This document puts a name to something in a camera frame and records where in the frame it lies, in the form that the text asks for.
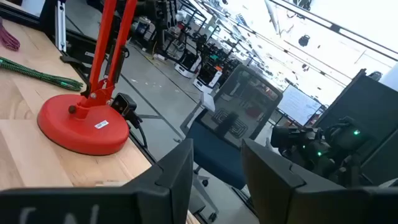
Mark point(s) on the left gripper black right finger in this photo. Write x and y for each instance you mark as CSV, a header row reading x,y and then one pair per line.
x,y
280,193

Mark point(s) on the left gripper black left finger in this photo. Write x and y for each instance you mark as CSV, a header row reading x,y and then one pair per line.
x,y
149,199

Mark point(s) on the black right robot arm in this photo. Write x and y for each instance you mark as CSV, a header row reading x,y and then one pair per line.
x,y
339,146

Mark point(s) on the whiteboard with writing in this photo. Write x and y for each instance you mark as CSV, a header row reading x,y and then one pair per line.
x,y
298,104

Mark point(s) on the blue mesh office chair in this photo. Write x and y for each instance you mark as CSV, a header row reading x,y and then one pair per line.
x,y
217,155

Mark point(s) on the white barcode sticker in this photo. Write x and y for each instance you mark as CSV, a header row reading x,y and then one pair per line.
x,y
101,124

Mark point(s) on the black partition panel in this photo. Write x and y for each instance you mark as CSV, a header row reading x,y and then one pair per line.
x,y
373,105

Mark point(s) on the red desk lamp stand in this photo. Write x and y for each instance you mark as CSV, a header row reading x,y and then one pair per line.
x,y
77,130

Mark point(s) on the black machine white base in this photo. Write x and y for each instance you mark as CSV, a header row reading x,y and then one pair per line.
x,y
207,77
188,63

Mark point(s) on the round black ceiling camera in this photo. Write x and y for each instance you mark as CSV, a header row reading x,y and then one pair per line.
x,y
304,40

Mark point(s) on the silver aluminium extrusion post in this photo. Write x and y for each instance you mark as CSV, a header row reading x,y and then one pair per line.
x,y
61,25

